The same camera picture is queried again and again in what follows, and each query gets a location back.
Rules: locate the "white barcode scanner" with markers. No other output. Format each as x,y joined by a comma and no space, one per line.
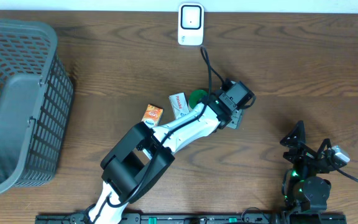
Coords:
190,24

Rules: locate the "white Panadol box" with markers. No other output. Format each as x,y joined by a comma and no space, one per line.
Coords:
179,105

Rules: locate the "green lid white jar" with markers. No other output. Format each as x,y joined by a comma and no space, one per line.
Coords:
195,97

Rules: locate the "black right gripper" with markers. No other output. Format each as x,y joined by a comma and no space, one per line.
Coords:
306,154

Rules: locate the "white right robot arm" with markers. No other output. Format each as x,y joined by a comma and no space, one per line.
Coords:
304,191

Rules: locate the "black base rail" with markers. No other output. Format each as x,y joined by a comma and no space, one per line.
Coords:
138,218

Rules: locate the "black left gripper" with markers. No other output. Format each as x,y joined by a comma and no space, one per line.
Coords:
237,127

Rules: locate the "grey plastic basket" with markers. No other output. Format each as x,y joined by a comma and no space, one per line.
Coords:
36,96

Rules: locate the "orange small carton box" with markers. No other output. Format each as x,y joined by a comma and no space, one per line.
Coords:
152,116

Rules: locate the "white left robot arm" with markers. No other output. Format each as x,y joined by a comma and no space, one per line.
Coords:
143,155

